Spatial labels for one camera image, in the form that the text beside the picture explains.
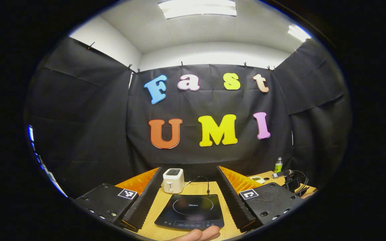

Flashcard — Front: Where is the small ceiling light panel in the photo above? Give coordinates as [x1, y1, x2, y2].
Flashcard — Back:
[287, 24, 312, 42]

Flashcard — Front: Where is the black power cable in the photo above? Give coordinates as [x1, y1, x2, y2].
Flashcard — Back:
[184, 176, 211, 195]

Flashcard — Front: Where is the black induction cooktop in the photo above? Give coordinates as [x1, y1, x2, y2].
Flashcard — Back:
[154, 193, 224, 230]

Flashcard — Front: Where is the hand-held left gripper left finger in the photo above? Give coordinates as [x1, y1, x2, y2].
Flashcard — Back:
[73, 167, 164, 232]

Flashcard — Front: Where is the row of black cloth clips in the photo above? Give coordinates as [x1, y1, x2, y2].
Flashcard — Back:
[86, 42, 297, 75]

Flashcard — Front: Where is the white toaster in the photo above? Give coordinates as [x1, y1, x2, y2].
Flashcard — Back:
[163, 168, 185, 194]

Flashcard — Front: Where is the large ceiling light panel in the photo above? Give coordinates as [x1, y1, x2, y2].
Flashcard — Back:
[158, 0, 238, 19]

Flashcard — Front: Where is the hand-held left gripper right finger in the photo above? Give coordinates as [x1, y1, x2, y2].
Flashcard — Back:
[216, 165, 307, 233]

